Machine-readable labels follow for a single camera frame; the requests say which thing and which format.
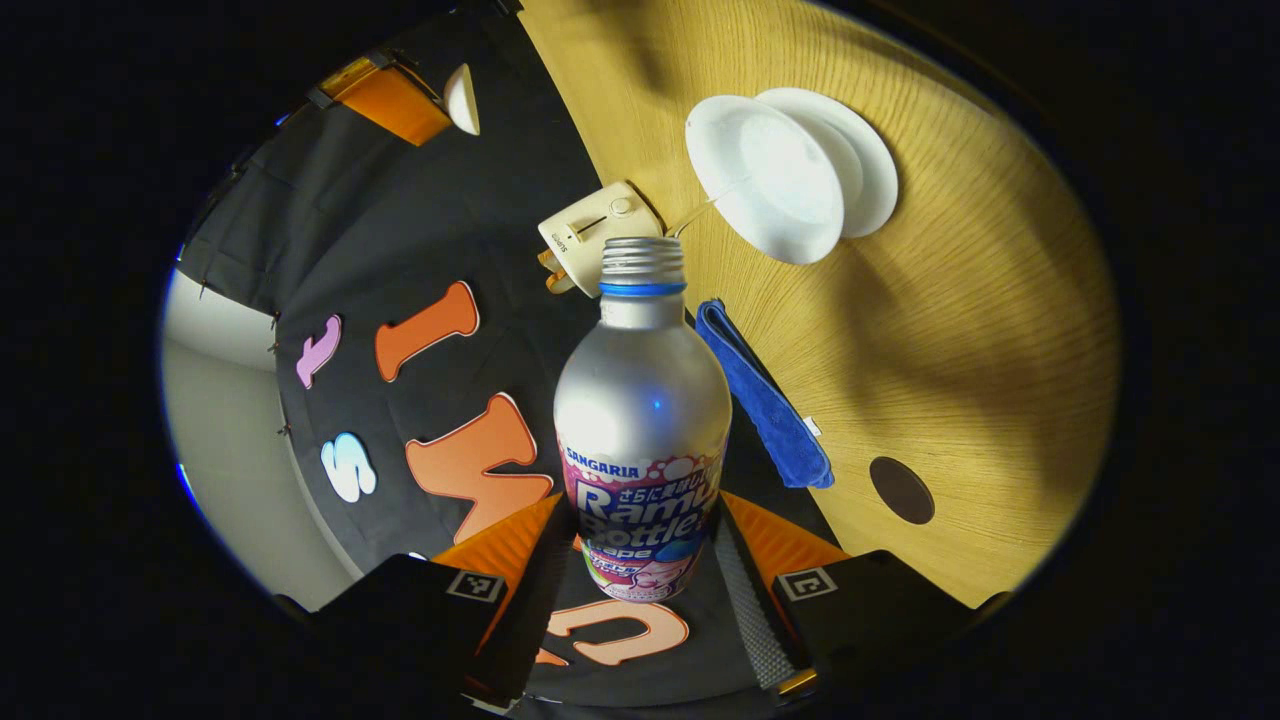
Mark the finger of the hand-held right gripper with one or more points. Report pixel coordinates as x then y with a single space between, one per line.
395 105

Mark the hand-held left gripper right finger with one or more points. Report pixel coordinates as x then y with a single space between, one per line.
745 610

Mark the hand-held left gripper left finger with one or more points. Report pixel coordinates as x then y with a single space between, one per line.
530 620

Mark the dark round coaster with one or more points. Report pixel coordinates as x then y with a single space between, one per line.
902 491

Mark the silver water bottle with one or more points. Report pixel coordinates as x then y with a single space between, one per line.
640 400

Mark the white teacup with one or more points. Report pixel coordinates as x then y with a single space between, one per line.
765 180

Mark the black backdrop cloth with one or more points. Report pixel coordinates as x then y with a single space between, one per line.
400 220

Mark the blue towel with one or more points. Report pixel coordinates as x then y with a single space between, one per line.
765 400

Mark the brown toast slice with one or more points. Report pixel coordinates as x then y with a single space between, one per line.
549 260
560 283

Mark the white toaster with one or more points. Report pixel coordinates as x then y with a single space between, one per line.
600 225

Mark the white saucer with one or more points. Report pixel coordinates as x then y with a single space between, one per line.
870 170

